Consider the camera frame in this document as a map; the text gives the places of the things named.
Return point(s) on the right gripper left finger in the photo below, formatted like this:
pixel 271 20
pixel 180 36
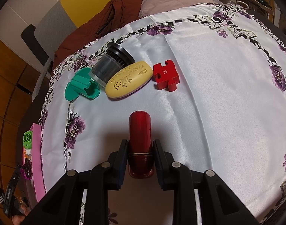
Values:
pixel 62 203

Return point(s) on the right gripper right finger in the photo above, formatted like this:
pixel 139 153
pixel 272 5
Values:
pixel 198 198

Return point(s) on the dark brown pumpkin ornament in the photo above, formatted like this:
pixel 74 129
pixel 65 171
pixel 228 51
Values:
pixel 26 169

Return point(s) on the green white plug-in device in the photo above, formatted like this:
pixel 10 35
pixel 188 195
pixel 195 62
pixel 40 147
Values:
pixel 27 142

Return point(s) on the glossy red capsule case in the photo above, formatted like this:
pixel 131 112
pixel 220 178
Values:
pixel 141 163

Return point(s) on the teal ribbed plastic mold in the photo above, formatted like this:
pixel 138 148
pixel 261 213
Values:
pixel 82 84

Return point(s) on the red wooden puzzle piece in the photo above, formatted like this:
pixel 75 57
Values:
pixel 166 77

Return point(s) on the yellow oval perforated case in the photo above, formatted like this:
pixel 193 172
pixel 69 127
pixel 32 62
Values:
pixel 128 80

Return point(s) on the clear cup black lid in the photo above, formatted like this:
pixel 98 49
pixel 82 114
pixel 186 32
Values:
pixel 115 59

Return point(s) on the person's left hand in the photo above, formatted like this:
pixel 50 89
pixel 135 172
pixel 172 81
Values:
pixel 21 211

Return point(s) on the pink white tray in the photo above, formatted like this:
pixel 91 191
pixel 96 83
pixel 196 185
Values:
pixel 35 188

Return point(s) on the white floral embroidered tablecloth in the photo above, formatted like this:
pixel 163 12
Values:
pixel 227 114

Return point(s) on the wooden wardrobe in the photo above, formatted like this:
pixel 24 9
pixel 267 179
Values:
pixel 17 110

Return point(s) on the white chair armrest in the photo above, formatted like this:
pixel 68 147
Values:
pixel 41 78

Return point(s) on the grey yellow blue chair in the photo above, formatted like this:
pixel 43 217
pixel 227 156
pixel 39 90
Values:
pixel 64 18

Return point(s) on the rust red jacket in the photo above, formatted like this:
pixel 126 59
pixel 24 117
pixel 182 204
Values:
pixel 115 15

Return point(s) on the pink blanket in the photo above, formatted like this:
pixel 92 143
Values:
pixel 151 7

